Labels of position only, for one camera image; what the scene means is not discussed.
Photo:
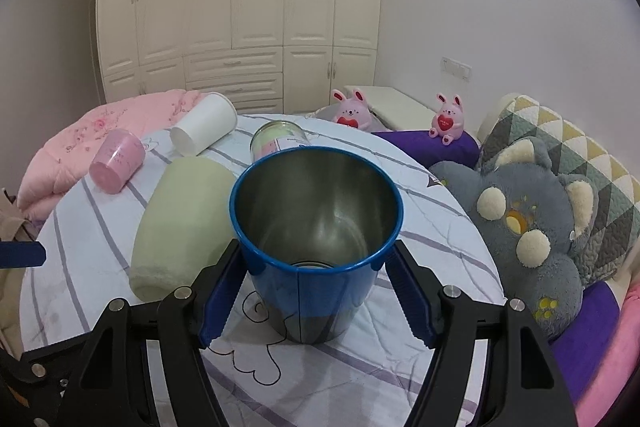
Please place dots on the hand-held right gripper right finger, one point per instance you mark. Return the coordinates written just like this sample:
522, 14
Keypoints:
413, 307

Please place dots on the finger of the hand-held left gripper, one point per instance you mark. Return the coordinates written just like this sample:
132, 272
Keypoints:
22, 254

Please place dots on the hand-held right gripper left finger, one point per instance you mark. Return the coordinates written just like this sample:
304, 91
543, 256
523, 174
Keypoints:
219, 307

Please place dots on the blue steel cup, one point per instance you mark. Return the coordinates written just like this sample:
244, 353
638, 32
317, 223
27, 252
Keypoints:
310, 307

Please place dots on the pale green cup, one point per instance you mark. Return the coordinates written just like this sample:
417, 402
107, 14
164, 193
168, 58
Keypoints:
175, 217

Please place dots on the pink cup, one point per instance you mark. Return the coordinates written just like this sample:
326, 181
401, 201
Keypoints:
116, 163

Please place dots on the white cup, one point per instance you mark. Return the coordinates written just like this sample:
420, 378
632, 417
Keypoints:
202, 127

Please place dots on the pink floral quilt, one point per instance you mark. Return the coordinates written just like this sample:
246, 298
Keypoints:
65, 147

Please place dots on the grey plush toy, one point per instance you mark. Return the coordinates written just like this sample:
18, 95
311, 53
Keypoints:
520, 227

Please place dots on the purple pillow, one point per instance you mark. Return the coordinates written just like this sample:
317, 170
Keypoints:
425, 149

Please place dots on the purple blanket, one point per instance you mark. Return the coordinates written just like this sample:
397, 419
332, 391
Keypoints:
585, 347

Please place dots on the glass jar with pastel label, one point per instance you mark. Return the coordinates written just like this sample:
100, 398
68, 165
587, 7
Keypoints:
279, 139

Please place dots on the pink bunny toy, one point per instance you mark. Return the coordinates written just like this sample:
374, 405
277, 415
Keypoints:
447, 119
352, 112

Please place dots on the white bedside bench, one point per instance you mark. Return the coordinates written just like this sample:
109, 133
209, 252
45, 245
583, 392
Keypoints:
395, 104

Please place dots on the pink bed edge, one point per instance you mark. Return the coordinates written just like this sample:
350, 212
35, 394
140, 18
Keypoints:
620, 377

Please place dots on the triangle patterned quilted cushion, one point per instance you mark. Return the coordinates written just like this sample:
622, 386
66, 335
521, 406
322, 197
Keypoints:
600, 167

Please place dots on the cream wardrobe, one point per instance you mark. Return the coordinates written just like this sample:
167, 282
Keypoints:
235, 7

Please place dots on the white wall switch plate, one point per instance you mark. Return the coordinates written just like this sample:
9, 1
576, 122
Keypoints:
456, 67

